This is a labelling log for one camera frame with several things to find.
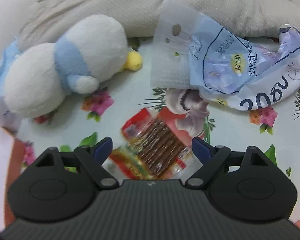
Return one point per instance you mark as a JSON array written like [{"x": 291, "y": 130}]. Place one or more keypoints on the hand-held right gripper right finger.
[{"x": 201, "y": 148}]

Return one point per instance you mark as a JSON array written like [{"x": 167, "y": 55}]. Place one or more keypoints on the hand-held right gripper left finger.
[{"x": 102, "y": 148}]

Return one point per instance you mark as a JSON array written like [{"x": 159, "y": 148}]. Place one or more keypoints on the red packet of brown sticks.
[{"x": 157, "y": 142}]

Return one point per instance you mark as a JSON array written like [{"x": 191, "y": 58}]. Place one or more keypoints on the pink cardboard box lid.
[{"x": 2, "y": 170}]

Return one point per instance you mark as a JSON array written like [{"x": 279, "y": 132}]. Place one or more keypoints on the crumpled light blue bag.
[{"x": 215, "y": 65}]

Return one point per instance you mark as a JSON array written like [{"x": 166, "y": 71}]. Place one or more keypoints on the white and blue plush toy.
[{"x": 65, "y": 62}]

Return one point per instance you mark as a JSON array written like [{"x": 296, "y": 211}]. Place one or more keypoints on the grey blanket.
[{"x": 115, "y": 2}]

